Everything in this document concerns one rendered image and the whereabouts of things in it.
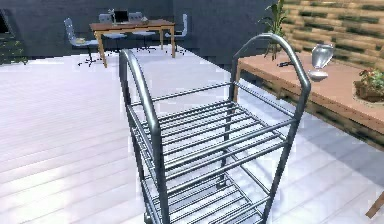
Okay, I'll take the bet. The blue office chair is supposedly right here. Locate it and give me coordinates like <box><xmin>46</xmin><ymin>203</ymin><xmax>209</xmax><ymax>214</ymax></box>
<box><xmin>128</xmin><ymin>11</ymin><xmax>157</xmax><ymax>53</ymax></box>
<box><xmin>164</xmin><ymin>13</ymin><xmax>189</xmax><ymax>57</ymax></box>
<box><xmin>63</xmin><ymin>17</ymin><xmax>102</xmax><ymax>68</ymax></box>
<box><xmin>98</xmin><ymin>13</ymin><xmax>128</xmax><ymax>53</ymax></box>

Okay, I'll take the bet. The dark green bushy plant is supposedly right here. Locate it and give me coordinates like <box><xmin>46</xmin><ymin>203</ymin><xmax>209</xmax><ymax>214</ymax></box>
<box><xmin>0</xmin><ymin>32</ymin><xmax>30</xmax><ymax>66</ymax></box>

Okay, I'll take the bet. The long wooden side table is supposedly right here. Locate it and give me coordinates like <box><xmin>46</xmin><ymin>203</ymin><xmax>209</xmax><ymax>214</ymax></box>
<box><xmin>232</xmin><ymin>50</ymin><xmax>384</xmax><ymax>219</ymax></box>

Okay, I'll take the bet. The grey metal wire shelf rack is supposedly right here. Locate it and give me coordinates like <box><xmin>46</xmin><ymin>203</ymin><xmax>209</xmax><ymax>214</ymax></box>
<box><xmin>118</xmin><ymin>32</ymin><xmax>312</xmax><ymax>224</ymax></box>

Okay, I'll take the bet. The wooden desk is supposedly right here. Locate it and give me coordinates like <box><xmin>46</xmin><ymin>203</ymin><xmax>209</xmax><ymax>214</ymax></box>
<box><xmin>89</xmin><ymin>18</ymin><xmax>177</xmax><ymax>69</ymax></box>

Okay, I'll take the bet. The flowering plant in brown pot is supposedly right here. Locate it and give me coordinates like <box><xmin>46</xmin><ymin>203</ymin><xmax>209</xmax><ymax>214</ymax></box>
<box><xmin>353</xmin><ymin>68</ymin><xmax>384</xmax><ymax>104</ymax></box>

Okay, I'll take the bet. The black laptop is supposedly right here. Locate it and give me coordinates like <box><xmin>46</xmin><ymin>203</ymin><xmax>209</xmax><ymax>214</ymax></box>
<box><xmin>113</xmin><ymin>9</ymin><xmax>131</xmax><ymax>25</ymax></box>

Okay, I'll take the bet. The tall green house plant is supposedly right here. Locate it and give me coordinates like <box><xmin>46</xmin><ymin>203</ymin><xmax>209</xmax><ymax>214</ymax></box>
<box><xmin>258</xmin><ymin>0</ymin><xmax>290</xmax><ymax>62</ymax></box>

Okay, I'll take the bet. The small white desk ornament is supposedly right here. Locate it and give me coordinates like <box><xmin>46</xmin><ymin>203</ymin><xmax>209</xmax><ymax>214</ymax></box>
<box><xmin>107</xmin><ymin>8</ymin><xmax>118</xmax><ymax>27</ymax></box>

